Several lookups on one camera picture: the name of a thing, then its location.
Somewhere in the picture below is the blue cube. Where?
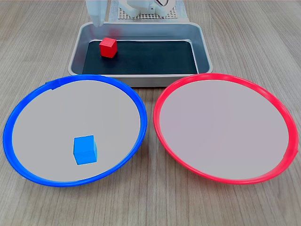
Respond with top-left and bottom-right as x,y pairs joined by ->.
73,134 -> 98,166

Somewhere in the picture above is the red-rimmed white plate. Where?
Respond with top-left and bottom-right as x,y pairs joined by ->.
153,73 -> 300,186

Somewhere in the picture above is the red cube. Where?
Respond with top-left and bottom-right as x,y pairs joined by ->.
99,37 -> 118,58

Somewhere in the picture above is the steel tray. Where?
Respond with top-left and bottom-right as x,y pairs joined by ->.
67,21 -> 214,88

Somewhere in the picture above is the pale perforated base plate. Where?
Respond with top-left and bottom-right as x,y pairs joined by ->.
108,0 -> 189,24

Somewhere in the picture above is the blue-rimmed white plate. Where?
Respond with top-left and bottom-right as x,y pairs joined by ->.
2,74 -> 148,188

